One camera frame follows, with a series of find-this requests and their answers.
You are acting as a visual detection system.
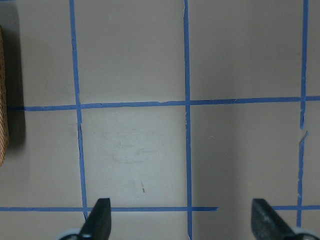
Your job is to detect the woven wicker basket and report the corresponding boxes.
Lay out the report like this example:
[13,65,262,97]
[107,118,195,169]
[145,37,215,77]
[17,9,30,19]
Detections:
[0,28,9,166]

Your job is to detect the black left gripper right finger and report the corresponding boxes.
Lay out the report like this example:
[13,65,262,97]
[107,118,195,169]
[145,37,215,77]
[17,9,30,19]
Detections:
[251,198,296,240]

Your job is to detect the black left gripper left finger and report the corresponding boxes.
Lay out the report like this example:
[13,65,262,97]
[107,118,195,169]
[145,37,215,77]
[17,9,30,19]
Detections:
[78,198,111,240]

